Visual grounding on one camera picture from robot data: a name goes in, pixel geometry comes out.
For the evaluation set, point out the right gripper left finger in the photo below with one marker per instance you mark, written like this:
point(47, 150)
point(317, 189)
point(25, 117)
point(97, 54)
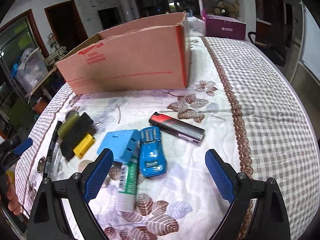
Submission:
point(48, 219)

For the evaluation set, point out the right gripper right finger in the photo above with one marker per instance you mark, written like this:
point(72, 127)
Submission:
point(269, 220)

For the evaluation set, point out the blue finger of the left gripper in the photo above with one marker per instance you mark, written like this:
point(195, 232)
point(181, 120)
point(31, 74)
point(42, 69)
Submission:
point(19, 150)

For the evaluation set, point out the black marker pen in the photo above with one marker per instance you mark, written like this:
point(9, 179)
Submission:
point(51, 150)

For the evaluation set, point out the olive green cylinder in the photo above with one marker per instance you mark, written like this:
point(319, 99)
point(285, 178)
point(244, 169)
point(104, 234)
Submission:
point(66, 126)

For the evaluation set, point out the black rectangular remote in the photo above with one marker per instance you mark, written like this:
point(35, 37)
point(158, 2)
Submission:
point(75, 135)

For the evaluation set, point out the green white glue stick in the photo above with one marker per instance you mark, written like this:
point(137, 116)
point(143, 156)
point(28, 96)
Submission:
point(128, 184)

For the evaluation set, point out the blue plastic block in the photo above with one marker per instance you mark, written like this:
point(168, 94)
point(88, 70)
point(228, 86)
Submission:
point(122, 143)

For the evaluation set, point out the blue toy car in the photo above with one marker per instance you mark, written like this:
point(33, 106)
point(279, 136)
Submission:
point(151, 158)

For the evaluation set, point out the person left hand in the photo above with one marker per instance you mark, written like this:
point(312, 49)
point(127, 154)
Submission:
point(11, 196)

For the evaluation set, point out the clear plastic sleeve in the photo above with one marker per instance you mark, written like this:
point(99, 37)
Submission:
point(56, 166)

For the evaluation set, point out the dark grey oval object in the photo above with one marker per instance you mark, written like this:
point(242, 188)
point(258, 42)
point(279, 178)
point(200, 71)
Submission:
point(71, 113)

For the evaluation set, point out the yellow sticky note pad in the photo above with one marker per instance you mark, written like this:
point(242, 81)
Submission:
point(83, 146)

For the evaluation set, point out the wooden side table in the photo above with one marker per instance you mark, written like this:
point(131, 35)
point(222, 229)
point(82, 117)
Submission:
point(40, 85)

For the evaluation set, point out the clear plastic storage bin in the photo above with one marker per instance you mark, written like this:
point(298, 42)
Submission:
point(32, 69)

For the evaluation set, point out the floral quilted bedspread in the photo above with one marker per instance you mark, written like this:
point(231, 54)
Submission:
point(251, 117)

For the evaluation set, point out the black television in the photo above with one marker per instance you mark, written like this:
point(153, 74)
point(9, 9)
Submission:
point(109, 17)

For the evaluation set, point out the brown cardboard box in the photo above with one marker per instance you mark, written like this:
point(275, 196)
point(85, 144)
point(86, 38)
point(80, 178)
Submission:
point(144, 54)

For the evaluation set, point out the white air conditioner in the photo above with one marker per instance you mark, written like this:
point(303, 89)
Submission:
point(127, 10)

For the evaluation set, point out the black office chair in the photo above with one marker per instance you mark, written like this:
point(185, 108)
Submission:
point(272, 52)

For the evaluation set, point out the purple cardboard box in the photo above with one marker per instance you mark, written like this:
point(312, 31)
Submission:
point(223, 27)

